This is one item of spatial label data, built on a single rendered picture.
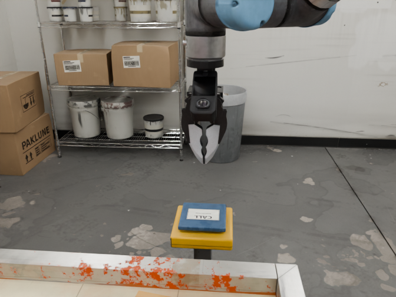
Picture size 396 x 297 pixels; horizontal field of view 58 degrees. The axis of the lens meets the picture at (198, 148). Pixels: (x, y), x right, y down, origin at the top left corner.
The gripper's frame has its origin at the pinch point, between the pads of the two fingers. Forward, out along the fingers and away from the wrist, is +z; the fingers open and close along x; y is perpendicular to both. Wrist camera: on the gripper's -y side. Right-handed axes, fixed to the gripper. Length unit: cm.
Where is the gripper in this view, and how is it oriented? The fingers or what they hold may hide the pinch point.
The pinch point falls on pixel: (204, 159)
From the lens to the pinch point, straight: 73.9
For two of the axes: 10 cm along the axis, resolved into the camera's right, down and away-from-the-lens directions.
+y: 0.8, -3.8, 9.2
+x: -10.0, -0.3, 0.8
